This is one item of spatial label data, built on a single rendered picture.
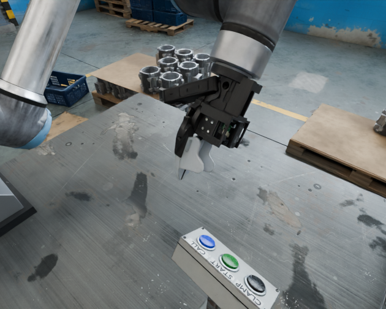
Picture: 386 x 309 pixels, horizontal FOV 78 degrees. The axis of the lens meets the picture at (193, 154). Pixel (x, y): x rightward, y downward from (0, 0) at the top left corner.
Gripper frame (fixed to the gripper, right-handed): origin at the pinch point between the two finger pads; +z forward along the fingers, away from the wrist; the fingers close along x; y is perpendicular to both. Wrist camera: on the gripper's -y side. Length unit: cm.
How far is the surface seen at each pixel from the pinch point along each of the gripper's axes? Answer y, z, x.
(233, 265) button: 17.0, 7.5, -1.0
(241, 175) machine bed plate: -4.9, 8.4, 47.7
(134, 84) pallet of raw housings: -172, 10, 127
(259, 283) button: 21.5, 7.4, -0.2
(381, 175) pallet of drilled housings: 43, -7, 189
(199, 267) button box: 13.1, 10.1, -3.7
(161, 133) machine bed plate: -46, 11, 45
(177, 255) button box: 8.7, 11.5, -3.7
